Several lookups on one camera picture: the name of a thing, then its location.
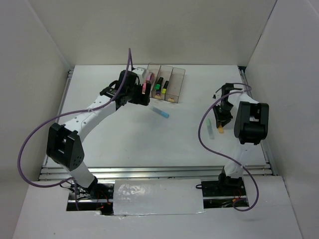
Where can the white foil cover plate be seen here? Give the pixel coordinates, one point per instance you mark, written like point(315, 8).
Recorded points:
point(157, 197)

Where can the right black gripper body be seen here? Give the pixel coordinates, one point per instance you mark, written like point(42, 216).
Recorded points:
point(223, 108)

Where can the aluminium front rail frame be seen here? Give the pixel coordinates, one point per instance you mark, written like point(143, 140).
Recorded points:
point(49, 174)

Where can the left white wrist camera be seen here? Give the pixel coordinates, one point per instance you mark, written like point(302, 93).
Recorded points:
point(140, 71)

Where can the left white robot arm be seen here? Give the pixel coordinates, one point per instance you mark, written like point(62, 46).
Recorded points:
point(64, 144)

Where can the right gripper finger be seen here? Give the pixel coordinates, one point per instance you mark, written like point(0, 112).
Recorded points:
point(218, 118)
point(227, 118)

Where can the black yellow highlighter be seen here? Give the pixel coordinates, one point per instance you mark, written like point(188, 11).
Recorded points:
point(164, 89)

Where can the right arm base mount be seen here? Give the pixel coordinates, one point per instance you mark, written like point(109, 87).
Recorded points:
point(223, 193)

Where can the clear right organizer bin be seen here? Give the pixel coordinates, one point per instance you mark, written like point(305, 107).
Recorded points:
point(174, 86)

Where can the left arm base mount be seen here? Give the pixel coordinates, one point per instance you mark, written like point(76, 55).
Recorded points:
point(101, 200)

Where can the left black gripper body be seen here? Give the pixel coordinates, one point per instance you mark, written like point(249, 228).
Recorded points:
point(130, 92)

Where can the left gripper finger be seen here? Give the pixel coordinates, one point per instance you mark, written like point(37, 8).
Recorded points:
point(137, 92)
point(147, 94)

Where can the clear middle organizer bin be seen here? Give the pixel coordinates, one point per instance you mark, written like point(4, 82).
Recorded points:
point(166, 73)

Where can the clear green highlighter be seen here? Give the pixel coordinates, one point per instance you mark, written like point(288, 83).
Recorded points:
point(209, 129)

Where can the pink cap pen bundle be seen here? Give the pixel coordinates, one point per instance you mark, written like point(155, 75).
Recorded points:
point(149, 79)

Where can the clear left organizer bin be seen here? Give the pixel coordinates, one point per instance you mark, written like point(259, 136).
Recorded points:
point(154, 68)

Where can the clear orange highlighter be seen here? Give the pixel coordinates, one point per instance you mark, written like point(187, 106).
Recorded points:
point(220, 129)

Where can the clear organizer bin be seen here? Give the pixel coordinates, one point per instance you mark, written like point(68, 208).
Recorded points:
point(166, 73)
point(154, 68)
point(174, 86)

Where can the black green highlighter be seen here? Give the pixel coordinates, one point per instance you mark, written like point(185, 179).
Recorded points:
point(158, 84)

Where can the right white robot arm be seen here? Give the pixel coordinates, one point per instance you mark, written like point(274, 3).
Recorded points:
point(250, 128)

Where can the clear blue highlighter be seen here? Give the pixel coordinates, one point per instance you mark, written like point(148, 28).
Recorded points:
point(159, 112)

